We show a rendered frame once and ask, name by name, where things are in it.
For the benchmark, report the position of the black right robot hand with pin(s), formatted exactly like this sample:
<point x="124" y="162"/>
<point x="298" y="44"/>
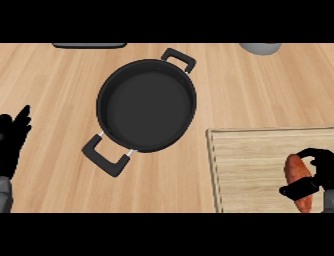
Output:
<point x="329" y="170"/>

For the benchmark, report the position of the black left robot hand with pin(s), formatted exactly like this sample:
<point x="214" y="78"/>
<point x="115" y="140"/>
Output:
<point x="3" y="150"/>

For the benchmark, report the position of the orange sweet potato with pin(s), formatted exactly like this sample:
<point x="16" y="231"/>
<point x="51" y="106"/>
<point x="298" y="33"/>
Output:
<point x="296" y="173"/>

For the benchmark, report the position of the pale wooden tray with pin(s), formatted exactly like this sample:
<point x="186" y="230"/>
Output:
<point x="254" y="166"/>

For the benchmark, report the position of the dark grey flat appliance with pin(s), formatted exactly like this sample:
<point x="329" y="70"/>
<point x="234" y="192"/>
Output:
<point x="90" y="45"/>

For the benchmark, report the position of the grey round bowl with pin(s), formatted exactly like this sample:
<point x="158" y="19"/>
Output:
<point x="261" y="48"/>

